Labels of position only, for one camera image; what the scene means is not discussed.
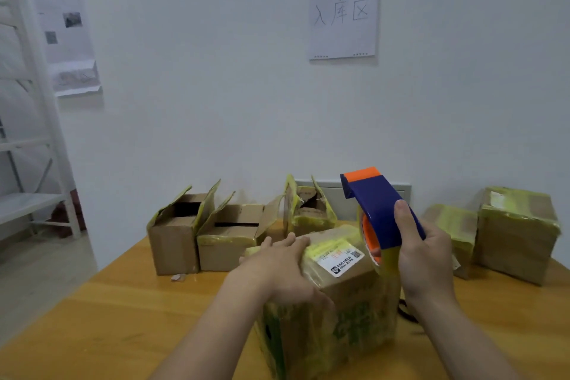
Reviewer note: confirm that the white metal shelf rack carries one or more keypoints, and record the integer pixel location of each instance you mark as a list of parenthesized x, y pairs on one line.
[(38, 126)]

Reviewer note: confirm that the person's right hand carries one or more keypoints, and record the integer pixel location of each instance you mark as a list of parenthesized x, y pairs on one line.
[(427, 268)]

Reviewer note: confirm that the person's left forearm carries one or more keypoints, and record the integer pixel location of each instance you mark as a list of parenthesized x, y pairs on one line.
[(213, 335)]

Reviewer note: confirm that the person's right forearm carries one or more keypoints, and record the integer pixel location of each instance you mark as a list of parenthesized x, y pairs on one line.
[(463, 344)]

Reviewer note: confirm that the handwritten white paper sign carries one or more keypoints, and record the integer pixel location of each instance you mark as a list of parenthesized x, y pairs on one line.
[(343, 14)]

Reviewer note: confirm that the torn open cardboard box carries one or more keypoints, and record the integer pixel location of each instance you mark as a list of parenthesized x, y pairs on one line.
[(311, 217)]

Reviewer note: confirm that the tall open cardboard box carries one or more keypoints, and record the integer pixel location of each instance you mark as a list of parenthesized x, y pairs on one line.
[(173, 241)]

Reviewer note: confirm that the reddish brown object behind rack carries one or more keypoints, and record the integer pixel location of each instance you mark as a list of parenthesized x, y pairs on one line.
[(75, 215)]

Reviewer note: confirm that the wide open cardboard box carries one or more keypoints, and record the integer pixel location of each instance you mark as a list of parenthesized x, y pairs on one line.
[(227, 248)]

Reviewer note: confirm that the person's left hand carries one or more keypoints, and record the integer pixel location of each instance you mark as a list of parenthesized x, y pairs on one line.
[(276, 273)]

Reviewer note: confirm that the large sealed cardboard box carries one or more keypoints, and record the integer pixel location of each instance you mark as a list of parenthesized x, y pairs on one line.
[(516, 237)]

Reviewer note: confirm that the small cardboard scrap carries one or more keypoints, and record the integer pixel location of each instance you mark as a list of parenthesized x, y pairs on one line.
[(178, 277)]

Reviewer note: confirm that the blue orange tape dispenser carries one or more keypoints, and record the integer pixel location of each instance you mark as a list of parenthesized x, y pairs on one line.
[(378, 201)]

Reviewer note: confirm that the person's right thumb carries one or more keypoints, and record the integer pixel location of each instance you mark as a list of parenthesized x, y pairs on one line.
[(407, 226)]

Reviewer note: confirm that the yellow tape roll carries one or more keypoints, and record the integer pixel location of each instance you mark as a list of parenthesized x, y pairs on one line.
[(388, 259)]

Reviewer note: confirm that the printed paper sheet with photos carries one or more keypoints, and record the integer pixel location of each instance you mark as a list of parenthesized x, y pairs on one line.
[(67, 37)]

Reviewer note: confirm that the taped cardboard box white label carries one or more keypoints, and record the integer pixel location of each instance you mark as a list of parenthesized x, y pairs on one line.
[(338, 322)]

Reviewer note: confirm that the person's left thumb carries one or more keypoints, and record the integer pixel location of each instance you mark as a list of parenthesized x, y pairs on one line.
[(318, 297)]

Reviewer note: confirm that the small sealed cardboard box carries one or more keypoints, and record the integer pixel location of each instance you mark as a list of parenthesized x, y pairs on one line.
[(458, 228)]

